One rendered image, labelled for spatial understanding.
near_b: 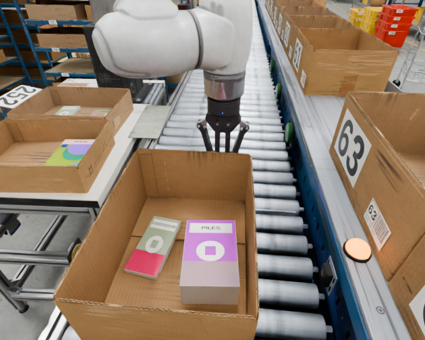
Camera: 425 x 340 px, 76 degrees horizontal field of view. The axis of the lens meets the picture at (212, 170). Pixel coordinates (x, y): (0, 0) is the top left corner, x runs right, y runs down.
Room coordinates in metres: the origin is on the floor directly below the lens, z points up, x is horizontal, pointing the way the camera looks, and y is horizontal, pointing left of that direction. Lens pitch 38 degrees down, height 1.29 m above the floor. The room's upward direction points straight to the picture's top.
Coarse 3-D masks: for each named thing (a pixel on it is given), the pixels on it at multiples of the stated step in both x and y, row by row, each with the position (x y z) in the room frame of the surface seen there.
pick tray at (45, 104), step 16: (32, 96) 1.08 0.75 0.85; (48, 96) 1.17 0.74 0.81; (64, 96) 1.19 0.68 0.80; (80, 96) 1.19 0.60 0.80; (96, 96) 1.18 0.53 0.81; (112, 96) 1.17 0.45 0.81; (128, 96) 1.13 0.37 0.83; (16, 112) 0.97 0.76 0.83; (32, 112) 1.05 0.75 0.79; (48, 112) 1.12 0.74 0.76; (80, 112) 1.12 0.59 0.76; (112, 112) 0.95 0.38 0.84; (128, 112) 1.10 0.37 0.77; (112, 128) 0.92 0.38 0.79
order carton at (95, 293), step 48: (144, 192) 0.56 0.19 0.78; (192, 192) 0.56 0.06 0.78; (240, 192) 0.55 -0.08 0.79; (96, 240) 0.32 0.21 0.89; (240, 240) 0.41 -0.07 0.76; (96, 288) 0.27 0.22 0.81; (144, 288) 0.29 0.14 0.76; (240, 288) 0.29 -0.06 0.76; (96, 336) 0.19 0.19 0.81; (144, 336) 0.18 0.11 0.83; (192, 336) 0.17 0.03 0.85; (240, 336) 0.17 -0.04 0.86
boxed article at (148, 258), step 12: (156, 216) 0.48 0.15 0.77; (156, 228) 0.44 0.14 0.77; (168, 228) 0.44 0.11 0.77; (144, 240) 0.41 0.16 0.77; (156, 240) 0.41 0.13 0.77; (168, 240) 0.41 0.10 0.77; (144, 252) 0.37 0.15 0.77; (156, 252) 0.37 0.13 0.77; (168, 252) 0.38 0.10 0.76; (132, 264) 0.34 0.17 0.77; (144, 264) 0.34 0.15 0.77; (156, 264) 0.34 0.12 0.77; (144, 276) 0.32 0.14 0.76; (156, 276) 0.31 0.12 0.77
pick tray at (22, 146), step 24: (24, 120) 0.88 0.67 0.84; (48, 120) 0.88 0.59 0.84; (72, 120) 0.87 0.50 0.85; (96, 120) 0.87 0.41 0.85; (0, 144) 0.81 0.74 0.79; (24, 144) 0.85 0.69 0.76; (48, 144) 0.85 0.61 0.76; (96, 144) 0.73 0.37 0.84; (0, 168) 0.60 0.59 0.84; (24, 168) 0.59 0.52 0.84; (48, 168) 0.59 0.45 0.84; (72, 168) 0.59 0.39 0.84; (96, 168) 0.69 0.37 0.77; (24, 192) 0.60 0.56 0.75; (48, 192) 0.60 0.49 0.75; (72, 192) 0.59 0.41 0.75
